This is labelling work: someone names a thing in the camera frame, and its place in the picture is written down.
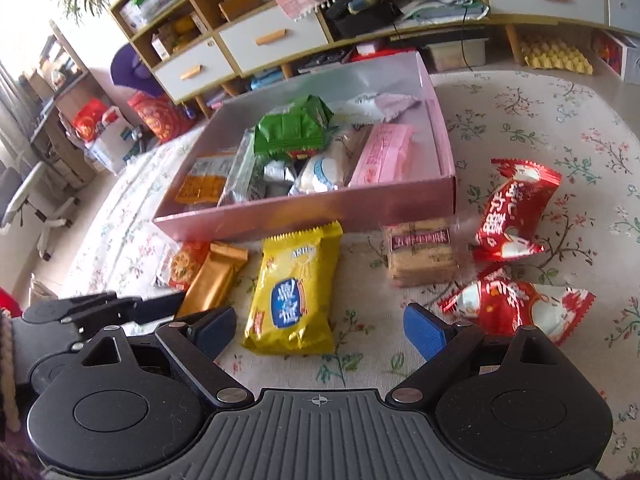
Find clear brown biscuit packet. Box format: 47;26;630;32
382;217;460;288

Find yellow biscuit packet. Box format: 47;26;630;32
242;221;344;357

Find clear orange cracker packet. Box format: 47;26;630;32
175;156;238;204

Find gold snack packet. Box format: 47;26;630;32
177;242;250;317

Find white office chair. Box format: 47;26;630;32
0;162;78;261

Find red gold gift bag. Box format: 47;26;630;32
127;91;193;142

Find black box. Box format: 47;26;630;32
325;0;403;38

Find small white snack packet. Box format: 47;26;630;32
345;92;381;123

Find red white shopping bag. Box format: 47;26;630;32
72;99;136;173

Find pale pink snack packet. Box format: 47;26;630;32
375;92;423;122

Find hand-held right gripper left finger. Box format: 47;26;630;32
80;306;253;407

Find silver snack packet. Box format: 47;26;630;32
217;130;266;207

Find purple hat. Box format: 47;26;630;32
110;42;166;98

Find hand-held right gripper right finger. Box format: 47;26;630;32
389;302;566;405

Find white printed box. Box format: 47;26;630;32
592;30;640;83

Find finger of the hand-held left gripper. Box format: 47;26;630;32
132;292;187;324

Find green snack packet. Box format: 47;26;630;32
253;96;335;160

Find orange patterned snack packet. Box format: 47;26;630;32
156;241;211;292

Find yellow foam egg tray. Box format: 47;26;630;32
517;35;596;75

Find beige snack packet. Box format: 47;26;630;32
330;125;373;181

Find blue plastic packet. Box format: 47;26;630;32
250;71;286;92

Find cluttered wooden desk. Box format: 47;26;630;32
20;20;101;186

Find wooden cabinet white drawers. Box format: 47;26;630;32
109;0;331;106

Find red plastic stool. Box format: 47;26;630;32
0;287;23;316

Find pink cardboard box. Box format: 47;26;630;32
151;51;457;243

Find red white snack packet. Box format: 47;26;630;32
472;157;563;262
437;267;597;347

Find white blue snack packet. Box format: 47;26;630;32
290;152;353;196

